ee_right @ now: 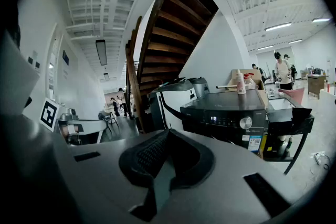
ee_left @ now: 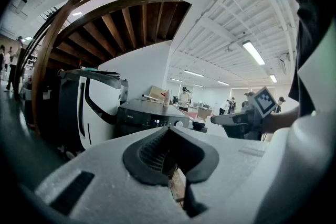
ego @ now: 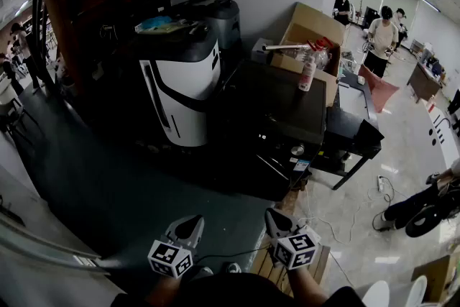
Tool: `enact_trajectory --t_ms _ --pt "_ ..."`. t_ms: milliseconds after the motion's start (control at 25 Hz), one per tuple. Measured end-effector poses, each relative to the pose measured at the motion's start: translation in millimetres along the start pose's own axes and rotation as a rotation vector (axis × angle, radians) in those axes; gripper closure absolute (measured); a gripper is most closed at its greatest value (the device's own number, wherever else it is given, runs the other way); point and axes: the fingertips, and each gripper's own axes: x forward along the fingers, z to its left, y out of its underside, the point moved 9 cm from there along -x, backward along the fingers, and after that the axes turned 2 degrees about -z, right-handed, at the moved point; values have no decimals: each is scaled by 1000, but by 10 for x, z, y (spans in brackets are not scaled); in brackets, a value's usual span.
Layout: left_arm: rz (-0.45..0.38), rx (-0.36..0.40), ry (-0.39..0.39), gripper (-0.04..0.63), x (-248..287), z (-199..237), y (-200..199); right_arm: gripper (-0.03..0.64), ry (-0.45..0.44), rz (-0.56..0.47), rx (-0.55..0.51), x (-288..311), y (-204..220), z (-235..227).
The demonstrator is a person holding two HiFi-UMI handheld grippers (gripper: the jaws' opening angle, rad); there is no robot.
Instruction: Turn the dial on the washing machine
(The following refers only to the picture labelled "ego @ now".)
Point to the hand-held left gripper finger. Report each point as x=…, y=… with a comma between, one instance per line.
x=197, y=233
x=172, y=231

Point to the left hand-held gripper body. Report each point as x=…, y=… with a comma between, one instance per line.
x=169, y=257

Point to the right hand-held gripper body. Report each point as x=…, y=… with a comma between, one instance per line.
x=294, y=249

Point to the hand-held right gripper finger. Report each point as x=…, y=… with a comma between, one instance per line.
x=290, y=224
x=271, y=223

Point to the grey metal machine part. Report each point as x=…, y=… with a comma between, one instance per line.
x=297, y=149

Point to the black cabinet appliance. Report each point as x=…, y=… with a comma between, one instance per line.
x=273, y=111

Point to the person's right forearm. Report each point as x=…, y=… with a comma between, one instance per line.
x=305, y=284

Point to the person's left forearm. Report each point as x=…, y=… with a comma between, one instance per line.
x=163, y=289

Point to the wooden slatted platform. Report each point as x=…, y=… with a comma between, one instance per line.
x=267, y=267

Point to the person's left shoe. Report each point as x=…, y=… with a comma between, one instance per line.
x=205, y=271

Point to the person's shoe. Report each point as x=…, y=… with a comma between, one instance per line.
x=233, y=267
x=205, y=271

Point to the dark green carpet platform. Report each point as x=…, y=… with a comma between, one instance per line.
x=143, y=197

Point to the person's right shoe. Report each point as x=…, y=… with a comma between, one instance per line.
x=233, y=267

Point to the person's black clothing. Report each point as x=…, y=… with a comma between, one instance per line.
x=251, y=291

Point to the white rounded toilet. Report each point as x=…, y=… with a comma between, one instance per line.
x=377, y=294

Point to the black table with sink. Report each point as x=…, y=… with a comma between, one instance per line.
x=345, y=129

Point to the black angular panel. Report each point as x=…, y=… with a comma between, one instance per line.
x=368, y=134

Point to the white open toilet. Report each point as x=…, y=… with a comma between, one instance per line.
x=417, y=293

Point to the black round seat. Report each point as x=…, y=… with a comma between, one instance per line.
x=426, y=223

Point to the brown cardboard box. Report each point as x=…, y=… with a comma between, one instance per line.
x=435, y=277

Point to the white and black robot appliance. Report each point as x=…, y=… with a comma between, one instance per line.
x=179, y=82

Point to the white and pink bottle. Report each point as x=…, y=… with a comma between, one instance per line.
x=307, y=77

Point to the small white remote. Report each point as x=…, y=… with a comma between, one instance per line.
x=360, y=80

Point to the small grey box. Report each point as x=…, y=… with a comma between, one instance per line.
x=260, y=52

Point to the clear jug with red cap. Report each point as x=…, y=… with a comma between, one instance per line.
x=318, y=55

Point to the white counter with black marks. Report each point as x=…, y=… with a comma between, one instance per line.
x=440, y=133

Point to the silver metal tube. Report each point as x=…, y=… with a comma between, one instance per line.
x=284, y=46

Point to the brown wooden desk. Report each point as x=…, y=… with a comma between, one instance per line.
x=424, y=82

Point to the open cardboard box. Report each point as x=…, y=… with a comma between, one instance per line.
x=312, y=25

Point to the dark grey robot appliance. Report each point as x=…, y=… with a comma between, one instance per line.
x=223, y=21

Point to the blue cloth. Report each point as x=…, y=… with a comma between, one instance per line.
x=154, y=23

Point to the black cabinet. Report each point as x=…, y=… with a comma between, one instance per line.
x=371, y=16

